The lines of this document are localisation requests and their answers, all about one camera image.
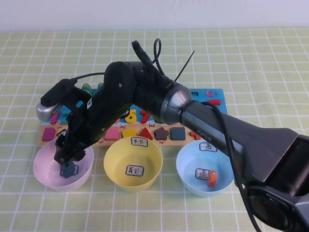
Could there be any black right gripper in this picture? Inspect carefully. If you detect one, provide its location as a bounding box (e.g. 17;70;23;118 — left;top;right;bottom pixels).
54;93;131;165

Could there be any dark blue number nine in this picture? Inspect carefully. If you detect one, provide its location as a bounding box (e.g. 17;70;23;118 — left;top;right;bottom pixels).
59;163;75;179

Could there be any magenta rectangle piece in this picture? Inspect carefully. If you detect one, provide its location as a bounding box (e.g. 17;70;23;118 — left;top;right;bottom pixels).
42;127;56;142

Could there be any pink plastic bowl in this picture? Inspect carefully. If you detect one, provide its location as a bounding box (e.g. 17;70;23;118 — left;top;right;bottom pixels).
33;139;94;192

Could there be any pink trapezoid piece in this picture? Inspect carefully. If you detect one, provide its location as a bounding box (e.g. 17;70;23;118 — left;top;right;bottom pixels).
105;127;119;141

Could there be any yellow plastic bowl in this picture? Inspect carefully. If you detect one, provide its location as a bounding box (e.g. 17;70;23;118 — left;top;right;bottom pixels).
103;137;164;193

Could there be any yellow pentagon piece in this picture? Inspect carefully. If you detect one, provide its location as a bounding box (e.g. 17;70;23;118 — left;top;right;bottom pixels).
122;128;139;139

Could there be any red triangle piece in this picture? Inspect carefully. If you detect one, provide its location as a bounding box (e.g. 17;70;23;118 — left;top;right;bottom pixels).
138;127;154;141

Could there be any brown star piece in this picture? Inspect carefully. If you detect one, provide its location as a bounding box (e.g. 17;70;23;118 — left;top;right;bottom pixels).
154;127;169;141

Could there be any dark blue square piece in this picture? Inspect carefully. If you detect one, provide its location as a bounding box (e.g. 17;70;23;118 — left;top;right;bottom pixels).
170;127;186;141

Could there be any light blue plastic bowl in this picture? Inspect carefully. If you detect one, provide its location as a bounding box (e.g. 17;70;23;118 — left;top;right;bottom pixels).
176;140;235;197

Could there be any blue wooden puzzle board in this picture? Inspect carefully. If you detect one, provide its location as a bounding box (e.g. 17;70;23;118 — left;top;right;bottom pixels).
35;88;229;147

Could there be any teal number two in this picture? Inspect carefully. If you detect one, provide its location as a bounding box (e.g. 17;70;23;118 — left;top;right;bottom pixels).
59;110;72;123

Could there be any green number three fish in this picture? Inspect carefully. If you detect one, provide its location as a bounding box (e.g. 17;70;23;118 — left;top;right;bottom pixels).
81;83;93;96

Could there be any yellow number six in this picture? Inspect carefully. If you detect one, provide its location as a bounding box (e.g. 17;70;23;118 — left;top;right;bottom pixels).
125;110;137;124

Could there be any red number seven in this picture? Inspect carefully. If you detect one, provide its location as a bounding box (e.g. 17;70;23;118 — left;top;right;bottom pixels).
140;110;153;124

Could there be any black zip tie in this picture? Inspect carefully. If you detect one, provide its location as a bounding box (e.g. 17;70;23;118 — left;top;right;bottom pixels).
175;50;196;82

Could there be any orange fish peg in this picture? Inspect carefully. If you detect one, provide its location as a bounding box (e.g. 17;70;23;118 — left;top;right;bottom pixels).
208;170;217;188

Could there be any green checkered tablecloth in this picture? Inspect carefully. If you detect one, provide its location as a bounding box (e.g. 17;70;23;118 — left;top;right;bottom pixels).
0;28;309;232

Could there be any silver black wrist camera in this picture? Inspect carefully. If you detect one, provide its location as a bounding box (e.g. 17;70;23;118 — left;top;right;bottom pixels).
36;78;92;121

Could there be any black camera cable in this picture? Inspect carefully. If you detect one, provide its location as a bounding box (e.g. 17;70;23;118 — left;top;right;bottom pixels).
70;38;263;232

